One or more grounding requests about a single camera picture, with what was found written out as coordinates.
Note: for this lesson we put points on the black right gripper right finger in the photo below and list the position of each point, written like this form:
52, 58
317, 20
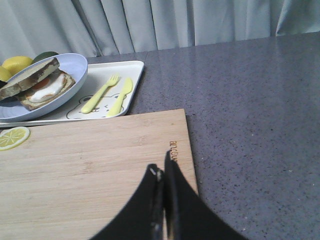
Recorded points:
187, 216

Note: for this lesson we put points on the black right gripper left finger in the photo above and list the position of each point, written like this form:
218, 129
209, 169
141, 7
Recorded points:
143, 215

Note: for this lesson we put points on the light blue round plate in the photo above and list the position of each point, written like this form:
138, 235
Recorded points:
75, 65

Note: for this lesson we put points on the bread slice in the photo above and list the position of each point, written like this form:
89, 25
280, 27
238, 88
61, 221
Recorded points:
33, 106
29, 77

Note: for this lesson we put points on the white rectangular tray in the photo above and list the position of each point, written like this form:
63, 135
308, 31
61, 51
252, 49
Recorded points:
97, 75

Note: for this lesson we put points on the wooden cutting board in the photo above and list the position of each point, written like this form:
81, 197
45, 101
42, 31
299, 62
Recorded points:
68, 180

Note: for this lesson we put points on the yellow plastic knife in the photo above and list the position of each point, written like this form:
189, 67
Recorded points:
117, 106

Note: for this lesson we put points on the yellow plastic fork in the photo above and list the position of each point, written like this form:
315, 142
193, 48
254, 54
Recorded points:
93, 101

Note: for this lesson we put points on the lemon slice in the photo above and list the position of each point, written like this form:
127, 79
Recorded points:
13, 137

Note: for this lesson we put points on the fried egg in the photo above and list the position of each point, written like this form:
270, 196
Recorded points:
48, 88

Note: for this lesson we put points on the green lime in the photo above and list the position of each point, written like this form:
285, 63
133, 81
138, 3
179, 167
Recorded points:
44, 55

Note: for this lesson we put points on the grey curtain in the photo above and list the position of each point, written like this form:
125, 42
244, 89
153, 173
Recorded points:
97, 28

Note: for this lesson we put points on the front yellow lemon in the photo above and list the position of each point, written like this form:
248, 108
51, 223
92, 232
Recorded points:
5, 74

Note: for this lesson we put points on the yellow lemon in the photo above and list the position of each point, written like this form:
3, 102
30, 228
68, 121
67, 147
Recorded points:
5, 74
16, 64

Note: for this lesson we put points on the rear yellow lemon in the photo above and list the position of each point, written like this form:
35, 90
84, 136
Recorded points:
16, 64

